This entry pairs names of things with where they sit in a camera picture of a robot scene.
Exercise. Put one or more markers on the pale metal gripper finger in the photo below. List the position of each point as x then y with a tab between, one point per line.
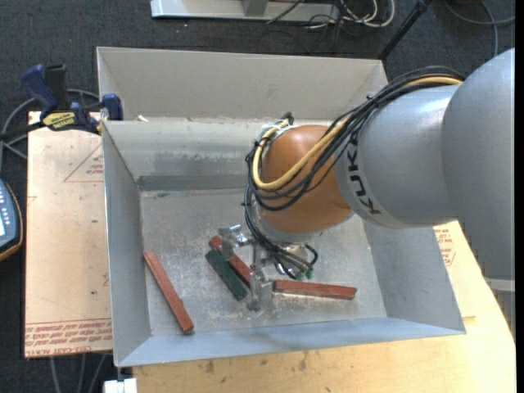
260	290
231	236

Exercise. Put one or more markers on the red-brown flat block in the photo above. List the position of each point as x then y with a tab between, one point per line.
168	291
239	265
315	289

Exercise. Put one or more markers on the dark green flat block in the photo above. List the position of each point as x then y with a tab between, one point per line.
226	276

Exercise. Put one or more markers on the grey metal bin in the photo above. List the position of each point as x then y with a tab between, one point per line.
184	227

